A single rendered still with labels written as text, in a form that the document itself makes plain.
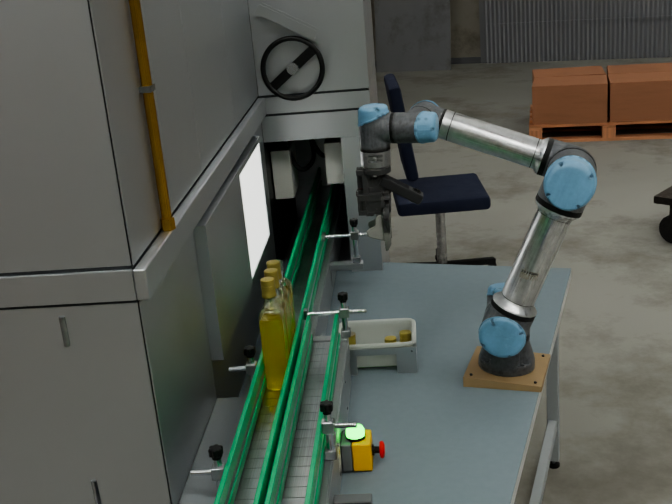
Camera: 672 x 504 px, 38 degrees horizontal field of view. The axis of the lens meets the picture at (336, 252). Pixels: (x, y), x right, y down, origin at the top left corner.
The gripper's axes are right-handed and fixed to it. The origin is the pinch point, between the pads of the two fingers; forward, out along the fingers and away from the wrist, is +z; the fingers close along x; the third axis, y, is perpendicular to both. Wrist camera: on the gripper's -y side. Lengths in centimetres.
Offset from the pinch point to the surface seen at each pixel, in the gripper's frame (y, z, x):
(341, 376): 13.3, 28.3, 18.3
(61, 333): 58, -11, 74
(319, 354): 20.1, 28.2, 5.4
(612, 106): -161, 87, -556
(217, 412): 42, 28, 34
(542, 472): -42, 96, -41
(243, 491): 30, 28, 68
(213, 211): 40.6, -15.7, 16.4
